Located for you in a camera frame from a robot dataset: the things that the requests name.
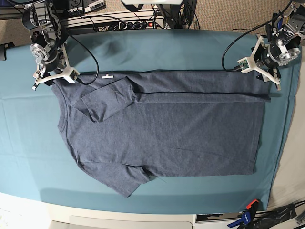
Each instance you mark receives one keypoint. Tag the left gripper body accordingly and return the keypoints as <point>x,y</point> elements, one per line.
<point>265,58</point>

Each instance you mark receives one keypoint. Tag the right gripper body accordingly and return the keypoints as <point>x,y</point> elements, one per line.
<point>50,66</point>

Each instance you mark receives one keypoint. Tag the blue-grey heathered T-shirt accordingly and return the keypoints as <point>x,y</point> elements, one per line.
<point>122,131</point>

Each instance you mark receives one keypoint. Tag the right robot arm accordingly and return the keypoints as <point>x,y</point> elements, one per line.
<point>48,43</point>

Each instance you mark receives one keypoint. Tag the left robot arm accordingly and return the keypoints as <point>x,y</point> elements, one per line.
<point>284,36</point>

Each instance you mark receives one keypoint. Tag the black clamp left edge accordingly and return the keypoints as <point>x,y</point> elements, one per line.
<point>3,50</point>

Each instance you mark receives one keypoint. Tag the teal table cloth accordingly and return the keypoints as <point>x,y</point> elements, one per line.
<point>35,163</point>

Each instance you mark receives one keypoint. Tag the blue orange clamp bottom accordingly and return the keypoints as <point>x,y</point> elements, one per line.
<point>247,217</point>

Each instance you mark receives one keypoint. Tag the black plastic bag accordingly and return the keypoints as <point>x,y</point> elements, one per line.
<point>275,217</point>

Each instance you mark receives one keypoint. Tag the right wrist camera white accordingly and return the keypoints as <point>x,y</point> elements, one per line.
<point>70,74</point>

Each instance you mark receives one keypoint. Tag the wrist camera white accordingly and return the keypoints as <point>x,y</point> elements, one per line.
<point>246,64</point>
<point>70,74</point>

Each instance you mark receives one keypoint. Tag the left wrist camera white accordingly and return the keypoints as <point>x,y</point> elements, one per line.
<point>246,64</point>

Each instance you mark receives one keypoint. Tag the aluminium frame rail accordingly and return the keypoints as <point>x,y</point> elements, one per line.
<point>16,11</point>

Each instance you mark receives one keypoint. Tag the power strip with red switch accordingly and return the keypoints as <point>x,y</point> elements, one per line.
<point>142,25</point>

